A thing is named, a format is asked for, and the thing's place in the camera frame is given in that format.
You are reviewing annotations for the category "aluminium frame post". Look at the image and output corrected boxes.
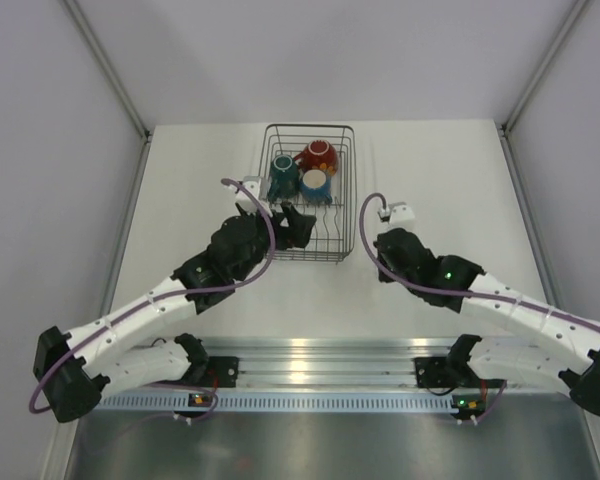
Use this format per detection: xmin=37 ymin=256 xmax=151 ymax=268
xmin=499 ymin=0 xmax=589 ymax=141
xmin=59 ymin=0 xmax=154 ymax=141

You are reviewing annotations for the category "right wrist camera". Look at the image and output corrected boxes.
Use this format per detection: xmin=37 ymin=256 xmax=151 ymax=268
xmin=378 ymin=202 xmax=416 ymax=232

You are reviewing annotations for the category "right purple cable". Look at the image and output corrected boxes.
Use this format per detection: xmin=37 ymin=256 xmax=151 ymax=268
xmin=359 ymin=192 xmax=600 ymax=426

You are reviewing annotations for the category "right aluminium frame post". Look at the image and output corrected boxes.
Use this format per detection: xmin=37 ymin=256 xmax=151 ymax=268
xmin=499 ymin=0 xmax=589 ymax=141

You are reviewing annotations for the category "dark green mug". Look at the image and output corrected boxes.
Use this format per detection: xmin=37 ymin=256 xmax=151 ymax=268
xmin=267 ymin=155 xmax=300 ymax=202

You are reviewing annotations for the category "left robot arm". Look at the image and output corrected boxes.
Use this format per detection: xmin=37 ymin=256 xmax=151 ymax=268
xmin=33 ymin=202 xmax=316 ymax=423

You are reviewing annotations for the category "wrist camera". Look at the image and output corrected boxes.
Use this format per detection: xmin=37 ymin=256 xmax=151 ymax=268
xmin=235 ymin=176 xmax=268 ymax=212
xmin=378 ymin=202 xmax=416 ymax=232

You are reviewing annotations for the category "slotted cable duct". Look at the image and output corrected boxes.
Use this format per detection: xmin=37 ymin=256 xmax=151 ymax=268
xmin=97 ymin=391 xmax=459 ymax=414

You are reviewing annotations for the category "wire dish rack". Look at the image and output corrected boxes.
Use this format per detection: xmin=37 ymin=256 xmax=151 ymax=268
xmin=258 ymin=123 xmax=357 ymax=263

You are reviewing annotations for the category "purple cable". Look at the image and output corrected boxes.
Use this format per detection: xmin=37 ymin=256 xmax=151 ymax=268
xmin=28 ymin=177 xmax=277 ymax=421
xmin=359 ymin=192 xmax=600 ymax=426

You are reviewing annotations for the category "dark blue cup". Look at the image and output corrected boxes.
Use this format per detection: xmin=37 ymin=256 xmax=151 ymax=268
xmin=300 ymin=169 xmax=333 ymax=205

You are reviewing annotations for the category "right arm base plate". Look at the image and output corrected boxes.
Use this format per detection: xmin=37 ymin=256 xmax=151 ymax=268
xmin=414 ymin=356 xmax=458 ymax=393

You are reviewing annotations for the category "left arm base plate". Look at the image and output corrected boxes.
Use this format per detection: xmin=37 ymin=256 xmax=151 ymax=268
xmin=197 ymin=356 xmax=239 ymax=389

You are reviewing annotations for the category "left aluminium frame post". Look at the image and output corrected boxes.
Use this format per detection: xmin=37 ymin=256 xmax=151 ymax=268
xmin=59 ymin=0 xmax=154 ymax=141

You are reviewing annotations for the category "aluminium mounting rail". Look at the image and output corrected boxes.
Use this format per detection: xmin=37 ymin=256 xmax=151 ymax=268
xmin=99 ymin=335 xmax=600 ymax=391

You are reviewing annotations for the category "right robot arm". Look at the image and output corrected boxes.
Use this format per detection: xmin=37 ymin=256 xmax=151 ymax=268
xmin=373 ymin=228 xmax=600 ymax=417

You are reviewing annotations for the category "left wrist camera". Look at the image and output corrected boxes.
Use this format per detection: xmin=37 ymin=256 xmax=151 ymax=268
xmin=235 ymin=176 xmax=268 ymax=212

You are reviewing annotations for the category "red cup white inside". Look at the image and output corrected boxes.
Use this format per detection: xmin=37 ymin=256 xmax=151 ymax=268
xmin=293 ymin=139 xmax=339 ymax=176

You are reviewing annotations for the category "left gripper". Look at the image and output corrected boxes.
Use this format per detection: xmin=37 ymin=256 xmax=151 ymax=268
xmin=234 ymin=202 xmax=315 ymax=282

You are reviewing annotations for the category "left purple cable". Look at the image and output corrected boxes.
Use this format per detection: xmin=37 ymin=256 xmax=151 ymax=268
xmin=28 ymin=177 xmax=277 ymax=421

